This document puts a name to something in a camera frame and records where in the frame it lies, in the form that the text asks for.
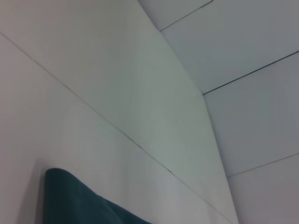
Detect teal FREE! print t-shirt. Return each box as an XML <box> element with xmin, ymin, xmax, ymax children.
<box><xmin>44</xmin><ymin>168</ymin><xmax>153</xmax><ymax>224</ymax></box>

